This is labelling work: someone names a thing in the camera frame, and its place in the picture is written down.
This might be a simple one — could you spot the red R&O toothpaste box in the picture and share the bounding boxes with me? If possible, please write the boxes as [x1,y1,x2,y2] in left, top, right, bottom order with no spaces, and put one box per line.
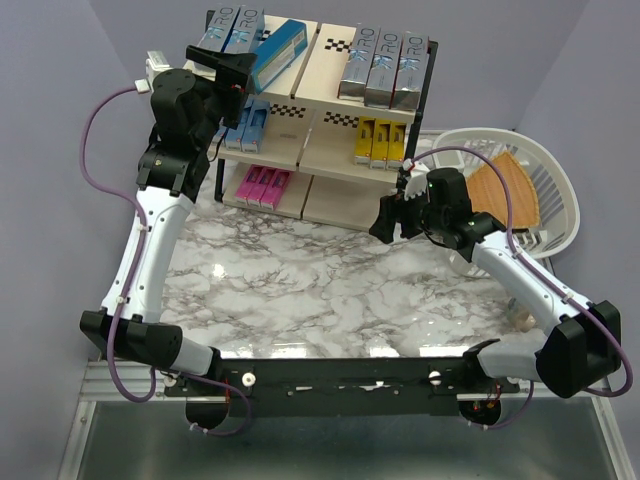
[391,31,429,111]

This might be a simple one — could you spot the black mounting rail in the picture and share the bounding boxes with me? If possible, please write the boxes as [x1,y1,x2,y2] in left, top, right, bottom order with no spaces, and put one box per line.
[164,357,521,421]

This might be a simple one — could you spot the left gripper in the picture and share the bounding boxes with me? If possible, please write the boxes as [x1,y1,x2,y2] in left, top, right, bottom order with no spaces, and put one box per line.
[184,45,256,149]

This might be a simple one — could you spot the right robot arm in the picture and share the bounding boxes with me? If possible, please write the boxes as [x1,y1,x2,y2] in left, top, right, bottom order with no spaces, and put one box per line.
[369,168,629,398]

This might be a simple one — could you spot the pink toothpaste box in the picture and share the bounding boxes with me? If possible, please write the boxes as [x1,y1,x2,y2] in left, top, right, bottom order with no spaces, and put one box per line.
[234,165,263,204]
[247,167,277,206]
[260,169,293,210]

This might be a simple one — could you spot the light blue toothpaste box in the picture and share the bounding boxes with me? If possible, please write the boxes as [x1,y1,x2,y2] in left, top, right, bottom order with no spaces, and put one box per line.
[241,100,271,153]
[224,96,254,151]

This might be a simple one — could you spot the yellow toothpaste box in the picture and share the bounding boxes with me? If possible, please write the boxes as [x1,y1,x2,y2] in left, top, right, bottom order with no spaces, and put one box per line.
[354,117,375,167]
[369,119,391,170]
[385,122,406,170]

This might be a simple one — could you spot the beige three-tier shelf rack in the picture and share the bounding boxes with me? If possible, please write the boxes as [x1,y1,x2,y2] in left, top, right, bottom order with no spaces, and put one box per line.
[214,20,431,231]

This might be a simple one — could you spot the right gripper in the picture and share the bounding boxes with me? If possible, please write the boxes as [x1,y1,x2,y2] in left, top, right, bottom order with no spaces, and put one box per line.
[369,182,447,243]

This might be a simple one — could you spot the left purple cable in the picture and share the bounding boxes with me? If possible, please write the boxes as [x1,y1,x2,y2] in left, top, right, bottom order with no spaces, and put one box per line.
[79,82,251,436]

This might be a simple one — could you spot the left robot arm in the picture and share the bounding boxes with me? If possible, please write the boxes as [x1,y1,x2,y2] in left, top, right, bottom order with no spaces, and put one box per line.
[80,46,257,395]

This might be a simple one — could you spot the silver red R&O box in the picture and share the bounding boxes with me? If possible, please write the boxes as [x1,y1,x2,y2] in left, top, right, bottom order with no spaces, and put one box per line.
[364,30,403,109]

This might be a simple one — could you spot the silver blue R&O box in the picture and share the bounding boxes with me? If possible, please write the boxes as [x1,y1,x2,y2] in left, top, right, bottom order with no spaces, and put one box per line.
[198,5,240,52]

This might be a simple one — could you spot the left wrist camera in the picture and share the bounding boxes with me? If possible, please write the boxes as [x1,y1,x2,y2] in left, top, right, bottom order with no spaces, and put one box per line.
[134,50,171,94]

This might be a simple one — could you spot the red toothpaste box barcode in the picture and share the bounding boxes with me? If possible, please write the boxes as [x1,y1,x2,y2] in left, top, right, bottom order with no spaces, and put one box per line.
[338,24,380,101]

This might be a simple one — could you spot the pink toothpaste box back side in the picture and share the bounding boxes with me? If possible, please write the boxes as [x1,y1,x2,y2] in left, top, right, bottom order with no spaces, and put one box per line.
[260,169,293,210]

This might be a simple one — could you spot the woven wicker fan tray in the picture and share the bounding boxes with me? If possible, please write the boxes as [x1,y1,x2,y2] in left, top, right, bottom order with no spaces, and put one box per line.
[467,151,541,232]

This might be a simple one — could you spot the aluminium table frame rail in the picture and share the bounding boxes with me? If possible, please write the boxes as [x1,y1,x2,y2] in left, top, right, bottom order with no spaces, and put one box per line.
[79,359,169,401]

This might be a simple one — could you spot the blue metallic toothpaste box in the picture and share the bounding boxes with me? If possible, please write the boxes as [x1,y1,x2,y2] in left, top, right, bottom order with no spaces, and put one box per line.
[223,5,265,54]

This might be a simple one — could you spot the white plastic dish basket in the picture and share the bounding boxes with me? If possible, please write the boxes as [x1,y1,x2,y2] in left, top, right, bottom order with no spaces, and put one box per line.
[432,128,581,270]

